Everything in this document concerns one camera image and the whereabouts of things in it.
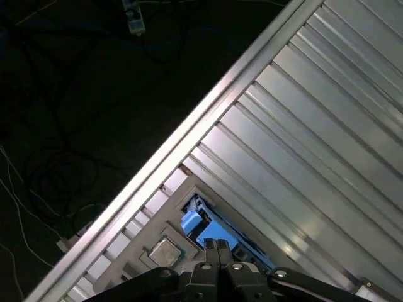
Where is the silver CPU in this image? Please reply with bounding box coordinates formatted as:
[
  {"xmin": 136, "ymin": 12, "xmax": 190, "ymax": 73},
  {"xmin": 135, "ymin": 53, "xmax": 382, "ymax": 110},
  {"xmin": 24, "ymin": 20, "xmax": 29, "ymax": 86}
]
[{"xmin": 148, "ymin": 236, "xmax": 184, "ymax": 267}]

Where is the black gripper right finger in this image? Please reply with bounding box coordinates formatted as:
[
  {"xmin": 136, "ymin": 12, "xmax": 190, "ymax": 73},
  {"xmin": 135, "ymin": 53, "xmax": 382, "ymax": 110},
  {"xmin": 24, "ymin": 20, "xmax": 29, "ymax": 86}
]
[{"xmin": 217, "ymin": 238, "xmax": 401, "ymax": 302}]

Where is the hard disk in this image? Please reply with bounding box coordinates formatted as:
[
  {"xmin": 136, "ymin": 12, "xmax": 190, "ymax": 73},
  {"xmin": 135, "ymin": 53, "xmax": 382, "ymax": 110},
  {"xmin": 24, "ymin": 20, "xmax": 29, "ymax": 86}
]
[{"xmin": 179, "ymin": 194, "xmax": 275, "ymax": 275}]

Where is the white power strip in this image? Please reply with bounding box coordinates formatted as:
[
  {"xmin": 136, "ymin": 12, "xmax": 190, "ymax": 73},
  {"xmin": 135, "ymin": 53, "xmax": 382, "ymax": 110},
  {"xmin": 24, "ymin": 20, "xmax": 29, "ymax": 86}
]
[{"xmin": 122, "ymin": 0, "xmax": 146, "ymax": 35}]

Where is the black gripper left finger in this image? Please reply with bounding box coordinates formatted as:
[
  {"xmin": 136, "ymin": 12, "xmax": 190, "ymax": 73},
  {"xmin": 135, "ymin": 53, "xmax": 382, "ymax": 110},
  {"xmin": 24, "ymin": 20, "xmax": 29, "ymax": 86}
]
[{"xmin": 93, "ymin": 238, "xmax": 219, "ymax": 302}]

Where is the grey parts rack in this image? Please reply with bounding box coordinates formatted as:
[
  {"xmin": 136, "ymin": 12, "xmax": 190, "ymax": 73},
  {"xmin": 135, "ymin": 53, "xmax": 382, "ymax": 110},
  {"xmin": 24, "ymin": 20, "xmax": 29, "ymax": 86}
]
[{"xmin": 121, "ymin": 177, "xmax": 286, "ymax": 284}]

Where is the thin white cable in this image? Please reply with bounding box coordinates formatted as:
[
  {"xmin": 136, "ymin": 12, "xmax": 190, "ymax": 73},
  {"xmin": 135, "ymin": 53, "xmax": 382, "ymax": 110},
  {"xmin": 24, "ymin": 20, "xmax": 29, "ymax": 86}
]
[{"xmin": 0, "ymin": 146, "xmax": 69, "ymax": 270}]

